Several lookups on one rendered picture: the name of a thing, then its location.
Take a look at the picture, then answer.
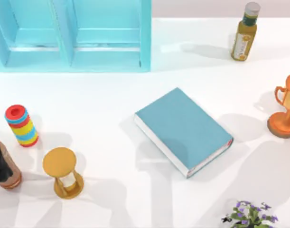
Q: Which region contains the teal blue book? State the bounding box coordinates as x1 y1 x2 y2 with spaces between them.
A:
134 87 234 179

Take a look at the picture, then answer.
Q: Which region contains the yellow-green bottle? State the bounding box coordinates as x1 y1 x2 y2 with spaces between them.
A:
231 2 261 62

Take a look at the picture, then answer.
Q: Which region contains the orange trophy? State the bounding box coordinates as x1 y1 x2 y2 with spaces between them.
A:
267 72 290 139

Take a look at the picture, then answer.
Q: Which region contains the stack of coloured rings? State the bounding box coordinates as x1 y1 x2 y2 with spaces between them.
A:
4 104 39 148

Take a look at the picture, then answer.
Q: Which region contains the wooden hourglass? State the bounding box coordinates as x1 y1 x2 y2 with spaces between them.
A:
42 147 85 200

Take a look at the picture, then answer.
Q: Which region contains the light blue rack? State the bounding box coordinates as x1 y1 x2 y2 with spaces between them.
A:
0 0 152 73

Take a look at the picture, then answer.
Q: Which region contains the purple flower plant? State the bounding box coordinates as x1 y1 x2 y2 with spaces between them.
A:
221 200 279 228

